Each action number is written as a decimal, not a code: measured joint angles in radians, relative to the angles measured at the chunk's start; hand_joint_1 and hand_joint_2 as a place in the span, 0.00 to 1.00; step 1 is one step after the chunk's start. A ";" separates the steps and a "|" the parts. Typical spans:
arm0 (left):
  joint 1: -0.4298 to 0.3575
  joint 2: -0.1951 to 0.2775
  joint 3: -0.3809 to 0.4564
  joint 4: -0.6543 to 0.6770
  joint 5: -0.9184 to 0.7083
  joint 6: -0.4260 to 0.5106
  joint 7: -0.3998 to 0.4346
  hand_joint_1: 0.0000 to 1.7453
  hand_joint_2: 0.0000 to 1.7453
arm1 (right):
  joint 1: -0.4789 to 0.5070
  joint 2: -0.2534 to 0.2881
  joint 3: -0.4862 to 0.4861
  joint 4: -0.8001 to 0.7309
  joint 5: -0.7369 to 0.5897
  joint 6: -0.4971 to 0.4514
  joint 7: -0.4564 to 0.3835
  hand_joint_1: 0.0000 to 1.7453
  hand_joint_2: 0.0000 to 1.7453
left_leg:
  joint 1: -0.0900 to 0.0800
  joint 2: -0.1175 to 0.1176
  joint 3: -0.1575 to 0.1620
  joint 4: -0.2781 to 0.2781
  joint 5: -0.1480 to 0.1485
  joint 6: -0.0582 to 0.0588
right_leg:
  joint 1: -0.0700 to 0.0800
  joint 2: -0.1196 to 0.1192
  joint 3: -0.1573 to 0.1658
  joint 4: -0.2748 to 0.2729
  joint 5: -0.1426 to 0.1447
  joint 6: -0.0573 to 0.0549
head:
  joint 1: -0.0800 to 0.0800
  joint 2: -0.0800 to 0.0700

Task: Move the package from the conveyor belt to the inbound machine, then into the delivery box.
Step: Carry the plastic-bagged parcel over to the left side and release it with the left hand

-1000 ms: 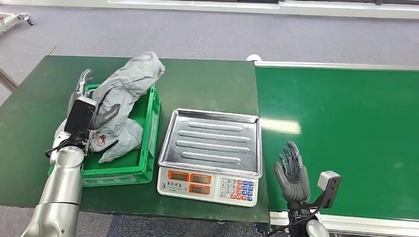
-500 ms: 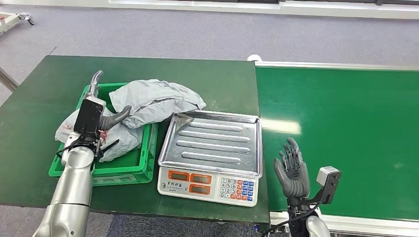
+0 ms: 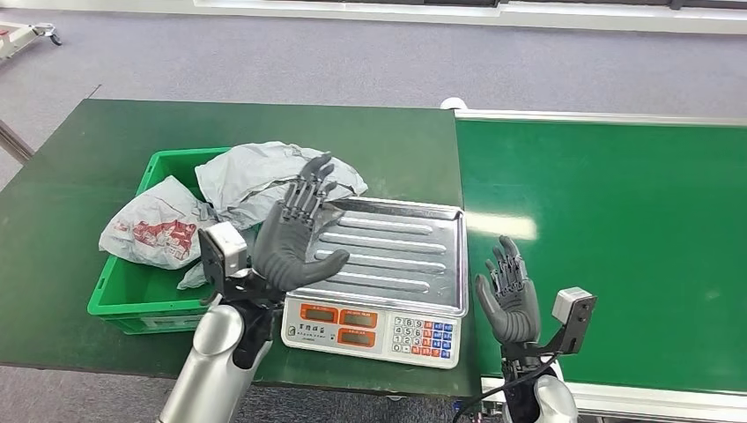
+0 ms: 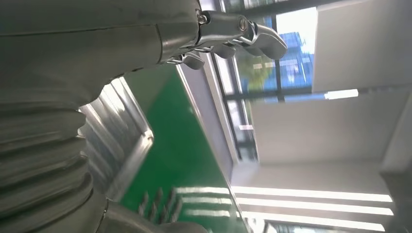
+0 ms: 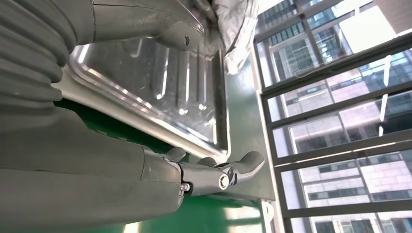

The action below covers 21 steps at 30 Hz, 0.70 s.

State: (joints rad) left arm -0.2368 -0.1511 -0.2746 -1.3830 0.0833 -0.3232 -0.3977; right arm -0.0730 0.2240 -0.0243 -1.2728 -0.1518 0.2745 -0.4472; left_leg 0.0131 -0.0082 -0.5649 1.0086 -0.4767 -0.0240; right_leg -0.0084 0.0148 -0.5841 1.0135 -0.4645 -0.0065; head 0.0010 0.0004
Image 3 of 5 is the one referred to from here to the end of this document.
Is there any grey mailer package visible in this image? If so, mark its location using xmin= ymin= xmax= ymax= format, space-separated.
xmin=194 ymin=140 xmax=370 ymax=233

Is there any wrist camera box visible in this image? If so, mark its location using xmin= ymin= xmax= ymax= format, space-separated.
xmin=197 ymin=220 xmax=250 ymax=300
xmin=551 ymin=286 xmax=599 ymax=356

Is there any green conveyor belt machine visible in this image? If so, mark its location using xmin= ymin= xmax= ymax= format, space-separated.
xmin=454 ymin=108 xmax=747 ymax=423

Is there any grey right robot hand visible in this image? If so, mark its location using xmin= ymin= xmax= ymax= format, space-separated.
xmin=473 ymin=234 xmax=543 ymax=346

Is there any grey metal frame bar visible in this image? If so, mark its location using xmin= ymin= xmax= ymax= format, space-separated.
xmin=0 ymin=117 xmax=35 ymax=165

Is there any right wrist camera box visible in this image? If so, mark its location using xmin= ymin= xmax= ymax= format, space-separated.
xmin=551 ymin=286 xmax=599 ymax=356

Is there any grey mailer bag red print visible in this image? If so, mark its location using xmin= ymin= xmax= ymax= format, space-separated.
xmin=98 ymin=174 xmax=259 ymax=292

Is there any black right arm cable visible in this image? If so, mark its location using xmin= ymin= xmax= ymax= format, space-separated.
xmin=451 ymin=354 xmax=563 ymax=423

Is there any white electronic scale base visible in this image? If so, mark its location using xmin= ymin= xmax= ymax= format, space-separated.
xmin=280 ymin=293 xmax=462 ymax=371

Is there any white trolley with wheel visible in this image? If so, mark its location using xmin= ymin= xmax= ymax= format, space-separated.
xmin=0 ymin=19 xmax=64 ymax=63

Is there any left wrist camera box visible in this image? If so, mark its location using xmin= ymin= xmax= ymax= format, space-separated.
xmin=197 ymin=220 xmax=250 ymax=300

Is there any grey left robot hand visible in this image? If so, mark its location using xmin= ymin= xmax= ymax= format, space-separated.
xmin=251 ymin=152 xmax=351 ymax=293

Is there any green plastic crate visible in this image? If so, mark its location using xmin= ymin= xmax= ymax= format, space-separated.
xmin=86 ymin=146 xmax=283 ymax=337

